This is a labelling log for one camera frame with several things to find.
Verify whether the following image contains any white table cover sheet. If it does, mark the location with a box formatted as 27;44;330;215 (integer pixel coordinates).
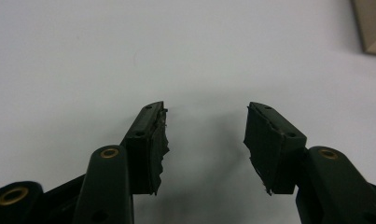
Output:
0;0;376;224

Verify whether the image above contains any wooden picture frame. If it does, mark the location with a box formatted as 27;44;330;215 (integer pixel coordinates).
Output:
349;0;376;58

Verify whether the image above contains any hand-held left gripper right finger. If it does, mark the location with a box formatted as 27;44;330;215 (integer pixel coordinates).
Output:
243;101;308;197

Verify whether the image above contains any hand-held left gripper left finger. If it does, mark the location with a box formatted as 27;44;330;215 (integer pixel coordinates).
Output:
119;100;171;197

